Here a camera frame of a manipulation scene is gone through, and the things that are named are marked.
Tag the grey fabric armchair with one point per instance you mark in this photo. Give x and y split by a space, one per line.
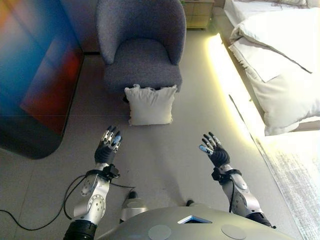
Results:
142 60

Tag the white fringed cushion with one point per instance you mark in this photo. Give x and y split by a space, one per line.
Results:
151 107

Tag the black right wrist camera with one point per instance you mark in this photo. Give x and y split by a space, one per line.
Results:
216 175

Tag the light wooden nightstand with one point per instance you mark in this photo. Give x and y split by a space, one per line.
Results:
198 15

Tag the silver robot left leg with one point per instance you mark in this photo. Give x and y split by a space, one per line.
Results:
132 205

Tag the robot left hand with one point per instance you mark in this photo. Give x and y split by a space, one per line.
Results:
105 152

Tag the glowing bed base light strip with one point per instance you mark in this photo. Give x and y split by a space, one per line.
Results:
225 82

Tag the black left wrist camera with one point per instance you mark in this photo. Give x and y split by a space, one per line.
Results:
111 172

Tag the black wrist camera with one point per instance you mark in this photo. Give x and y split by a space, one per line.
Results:
216 175
111 172

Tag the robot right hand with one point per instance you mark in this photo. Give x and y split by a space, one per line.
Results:
220 156

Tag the grey robot torso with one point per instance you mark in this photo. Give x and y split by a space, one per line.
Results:
200 230

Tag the glossy dark cabinet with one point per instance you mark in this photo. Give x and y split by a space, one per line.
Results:
32 75

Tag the grey woven rug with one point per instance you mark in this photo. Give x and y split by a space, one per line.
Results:
297 180

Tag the silver robot leg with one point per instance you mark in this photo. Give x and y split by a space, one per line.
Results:
193 202
132 205

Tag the bed with white duvet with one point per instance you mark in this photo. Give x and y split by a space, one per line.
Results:
282 62

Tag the silver robot right leg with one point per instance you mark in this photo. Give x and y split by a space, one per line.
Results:
193 202

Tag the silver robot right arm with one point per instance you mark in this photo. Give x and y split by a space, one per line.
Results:
243 197

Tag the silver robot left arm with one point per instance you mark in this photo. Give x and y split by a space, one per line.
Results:
95 200

